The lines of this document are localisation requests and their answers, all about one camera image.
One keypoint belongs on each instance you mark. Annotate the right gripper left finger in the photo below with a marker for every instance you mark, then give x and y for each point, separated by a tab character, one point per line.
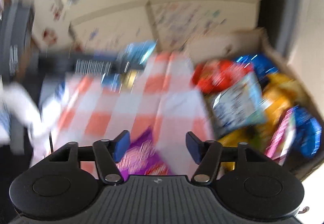
107	154

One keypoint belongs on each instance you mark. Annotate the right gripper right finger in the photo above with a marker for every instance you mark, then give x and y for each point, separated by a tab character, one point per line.
207	155

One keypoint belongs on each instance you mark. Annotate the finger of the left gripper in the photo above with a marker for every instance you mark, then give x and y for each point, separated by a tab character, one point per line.
78	63

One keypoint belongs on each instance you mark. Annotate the purple snack packet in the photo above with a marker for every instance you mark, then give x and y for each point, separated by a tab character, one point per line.
142	158

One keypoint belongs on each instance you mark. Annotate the yellow barcode snack packet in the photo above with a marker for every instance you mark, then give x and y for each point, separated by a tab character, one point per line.
247	135

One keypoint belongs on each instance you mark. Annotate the light blue white packet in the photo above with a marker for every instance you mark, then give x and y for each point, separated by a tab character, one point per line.
238	106

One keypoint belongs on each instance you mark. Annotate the light blue snack packet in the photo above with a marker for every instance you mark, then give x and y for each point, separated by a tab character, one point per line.
135	56

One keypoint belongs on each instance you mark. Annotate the red snack packet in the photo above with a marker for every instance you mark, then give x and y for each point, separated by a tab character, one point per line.
217	75

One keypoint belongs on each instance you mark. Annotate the pink snack packet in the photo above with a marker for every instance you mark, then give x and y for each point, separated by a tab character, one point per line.
283	138

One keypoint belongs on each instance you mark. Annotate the orange-yellow snack packet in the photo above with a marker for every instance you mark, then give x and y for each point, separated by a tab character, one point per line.
279	92

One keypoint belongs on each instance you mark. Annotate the dark blue snack packet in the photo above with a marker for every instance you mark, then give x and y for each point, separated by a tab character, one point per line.
258	62

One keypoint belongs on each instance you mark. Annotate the beige sticker cabinet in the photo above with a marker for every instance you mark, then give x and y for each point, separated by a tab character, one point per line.
113	24

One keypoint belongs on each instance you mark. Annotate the checkered orange white tablecloth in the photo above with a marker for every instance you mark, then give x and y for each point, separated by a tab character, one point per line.
162	99

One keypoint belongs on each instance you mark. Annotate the white milk cardboard box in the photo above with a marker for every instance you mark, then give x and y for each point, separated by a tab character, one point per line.
231	46

